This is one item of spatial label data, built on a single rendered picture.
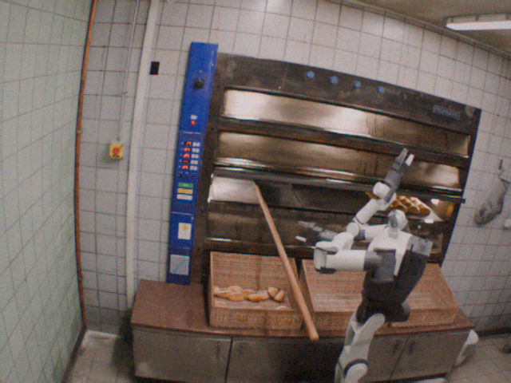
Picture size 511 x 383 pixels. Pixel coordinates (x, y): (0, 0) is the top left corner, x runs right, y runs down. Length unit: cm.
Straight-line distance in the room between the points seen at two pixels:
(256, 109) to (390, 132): 89
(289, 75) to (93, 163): 133
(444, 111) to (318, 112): 95
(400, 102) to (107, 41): 191
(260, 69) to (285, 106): 28
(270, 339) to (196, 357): 47
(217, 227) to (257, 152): 53
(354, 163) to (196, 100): 106
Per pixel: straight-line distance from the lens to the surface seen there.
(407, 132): 284
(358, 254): 176
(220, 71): 249
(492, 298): 406
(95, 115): 260
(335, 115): 264
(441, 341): 313
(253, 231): 273
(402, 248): 188
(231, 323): 249
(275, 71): 253
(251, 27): 250
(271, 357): 263
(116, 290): 301
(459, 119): 308
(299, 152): 262
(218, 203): 265
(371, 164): 278
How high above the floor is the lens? 207
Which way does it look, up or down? 18 degrees down
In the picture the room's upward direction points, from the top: 9 degrees clockwise
